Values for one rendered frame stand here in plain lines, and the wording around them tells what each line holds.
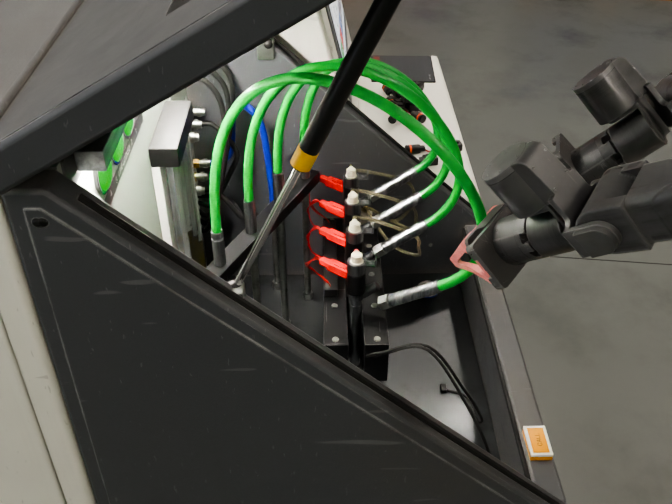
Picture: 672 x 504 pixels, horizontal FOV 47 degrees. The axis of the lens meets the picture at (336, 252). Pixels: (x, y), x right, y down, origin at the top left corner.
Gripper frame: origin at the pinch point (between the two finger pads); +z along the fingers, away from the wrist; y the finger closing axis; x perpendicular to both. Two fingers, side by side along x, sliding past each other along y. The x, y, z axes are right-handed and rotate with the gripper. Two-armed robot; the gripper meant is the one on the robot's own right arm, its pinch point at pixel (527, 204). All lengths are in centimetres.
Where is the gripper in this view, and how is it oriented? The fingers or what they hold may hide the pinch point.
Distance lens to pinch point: 110.9
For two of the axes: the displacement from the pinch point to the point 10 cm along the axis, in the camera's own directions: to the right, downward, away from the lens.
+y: -7.0, -6.6, -2.8
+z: -6.7, 4.8, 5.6
